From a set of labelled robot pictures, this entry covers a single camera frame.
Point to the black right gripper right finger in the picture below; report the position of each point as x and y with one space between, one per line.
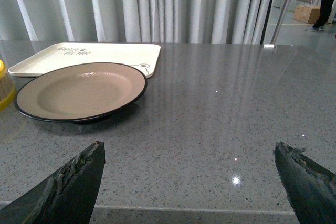
310 187

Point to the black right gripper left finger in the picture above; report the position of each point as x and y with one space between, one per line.
68 195

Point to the beige plate black rim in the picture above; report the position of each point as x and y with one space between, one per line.
82 93

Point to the cream rectangular tray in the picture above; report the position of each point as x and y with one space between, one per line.
141 56

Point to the wooden steamer yellow rims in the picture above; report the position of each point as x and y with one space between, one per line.
7 88

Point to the metal stand pole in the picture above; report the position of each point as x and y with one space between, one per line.
279 22

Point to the cardboard box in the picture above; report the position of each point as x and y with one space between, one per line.
307 14

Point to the person in dark clothes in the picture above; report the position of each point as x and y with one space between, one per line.
325 11

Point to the grey pleated curtain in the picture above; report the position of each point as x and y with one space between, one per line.
193 21

